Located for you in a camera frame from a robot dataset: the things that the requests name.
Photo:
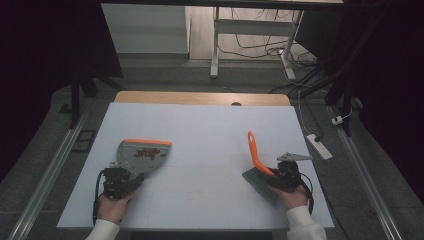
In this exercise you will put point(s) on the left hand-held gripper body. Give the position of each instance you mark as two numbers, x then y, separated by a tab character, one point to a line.
115	181

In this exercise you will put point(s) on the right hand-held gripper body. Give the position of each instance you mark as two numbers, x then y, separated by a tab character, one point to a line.
290	175

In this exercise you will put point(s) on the grey dustpan with orange edge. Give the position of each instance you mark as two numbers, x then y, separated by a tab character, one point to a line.
140	163

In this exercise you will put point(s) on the pile of red crumbs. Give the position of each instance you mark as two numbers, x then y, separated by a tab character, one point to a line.
146	154

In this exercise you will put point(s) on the person's right hand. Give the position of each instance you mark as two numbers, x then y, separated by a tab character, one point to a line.
295	198

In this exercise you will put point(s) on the person's left hand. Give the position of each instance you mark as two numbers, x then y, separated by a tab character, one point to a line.
111	210

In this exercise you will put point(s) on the white power strip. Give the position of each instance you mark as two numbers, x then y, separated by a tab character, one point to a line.
319	146

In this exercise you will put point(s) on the small white plug adapter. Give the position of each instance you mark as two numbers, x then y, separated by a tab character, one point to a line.
337	120

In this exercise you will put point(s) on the white foam board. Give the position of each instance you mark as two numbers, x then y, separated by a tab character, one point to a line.
206	126

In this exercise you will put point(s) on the black metal stand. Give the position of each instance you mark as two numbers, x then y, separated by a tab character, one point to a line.
346	86
75	96

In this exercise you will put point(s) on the wooden table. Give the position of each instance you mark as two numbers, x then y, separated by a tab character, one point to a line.
200	98

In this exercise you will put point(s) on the dark curtain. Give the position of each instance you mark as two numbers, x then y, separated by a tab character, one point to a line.
396	83
40	50

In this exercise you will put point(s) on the white cabinet panel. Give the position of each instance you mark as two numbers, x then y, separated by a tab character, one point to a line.
146	28

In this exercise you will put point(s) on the aluminium floor rail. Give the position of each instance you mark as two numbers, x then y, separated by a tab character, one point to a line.
366	176
50	173

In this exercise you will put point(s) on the white desk frame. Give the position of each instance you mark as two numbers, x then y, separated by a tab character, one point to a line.
253	27

